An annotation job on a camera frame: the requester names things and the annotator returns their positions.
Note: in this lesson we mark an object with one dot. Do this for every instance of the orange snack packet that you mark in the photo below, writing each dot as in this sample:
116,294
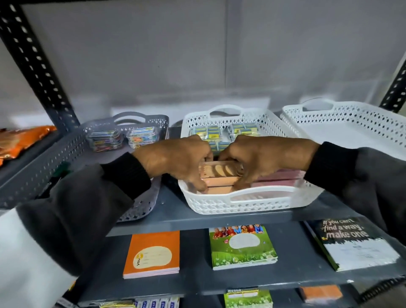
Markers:
22,141

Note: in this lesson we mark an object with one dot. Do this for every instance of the black perforated shelf upright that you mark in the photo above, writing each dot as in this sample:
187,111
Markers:
395,90
35,66

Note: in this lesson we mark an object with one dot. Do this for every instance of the white perforated basket with boxes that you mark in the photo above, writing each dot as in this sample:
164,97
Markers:
253,203

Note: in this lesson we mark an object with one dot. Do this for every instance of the person's left thumb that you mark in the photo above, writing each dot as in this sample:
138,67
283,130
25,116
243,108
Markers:
207,154

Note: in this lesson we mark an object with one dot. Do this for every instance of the pink flat box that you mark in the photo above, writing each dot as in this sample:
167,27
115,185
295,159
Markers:
285,175
276,183

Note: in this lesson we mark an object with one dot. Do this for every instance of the pile of yellow-green small boxes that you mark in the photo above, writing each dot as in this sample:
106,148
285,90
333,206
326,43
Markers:
215,133

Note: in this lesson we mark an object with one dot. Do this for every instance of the person's left hand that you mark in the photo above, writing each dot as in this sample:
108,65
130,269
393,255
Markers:
173,155

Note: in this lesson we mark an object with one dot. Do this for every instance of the grey perforated plastic basket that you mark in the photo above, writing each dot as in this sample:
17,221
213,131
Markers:
38,165

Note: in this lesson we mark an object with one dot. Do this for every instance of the black and white notebook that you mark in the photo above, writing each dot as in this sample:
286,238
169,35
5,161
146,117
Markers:
352,244

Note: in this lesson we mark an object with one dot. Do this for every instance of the orange notebook with cream label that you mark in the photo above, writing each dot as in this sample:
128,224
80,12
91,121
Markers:
152,253

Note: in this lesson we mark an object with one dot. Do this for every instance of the person's right hand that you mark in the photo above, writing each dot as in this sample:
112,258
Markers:
269,155

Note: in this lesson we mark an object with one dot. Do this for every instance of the green notebook with yellow label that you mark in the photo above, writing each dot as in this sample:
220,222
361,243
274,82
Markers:
249,300

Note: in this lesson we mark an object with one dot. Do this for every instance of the row of blue-white packets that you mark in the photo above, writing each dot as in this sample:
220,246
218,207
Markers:
157,303

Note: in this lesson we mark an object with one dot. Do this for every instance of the person's right forearm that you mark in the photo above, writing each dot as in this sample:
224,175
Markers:
358,177

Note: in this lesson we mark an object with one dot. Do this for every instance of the green notebook with children picture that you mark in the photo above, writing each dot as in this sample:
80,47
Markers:
242,250

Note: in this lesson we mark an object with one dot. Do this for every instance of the person's right thumb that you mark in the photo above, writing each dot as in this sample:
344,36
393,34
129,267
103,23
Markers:
229,154

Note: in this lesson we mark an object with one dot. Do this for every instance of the stack of colourful clear cases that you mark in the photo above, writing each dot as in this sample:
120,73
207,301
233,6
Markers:
142,137
105,140

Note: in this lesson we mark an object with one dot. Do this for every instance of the tan wood-print box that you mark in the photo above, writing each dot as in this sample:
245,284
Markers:
219,169
222,190
220,181

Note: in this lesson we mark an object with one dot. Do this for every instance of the plain orange notebook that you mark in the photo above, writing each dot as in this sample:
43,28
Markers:
320,293

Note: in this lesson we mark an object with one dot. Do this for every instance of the yellow-green packet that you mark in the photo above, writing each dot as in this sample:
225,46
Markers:
117,304

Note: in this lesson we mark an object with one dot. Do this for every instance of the empty white perforated basket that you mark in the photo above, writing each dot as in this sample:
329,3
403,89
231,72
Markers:
349,130

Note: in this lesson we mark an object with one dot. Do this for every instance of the person's left forearm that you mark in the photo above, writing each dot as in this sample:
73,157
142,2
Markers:
66,222

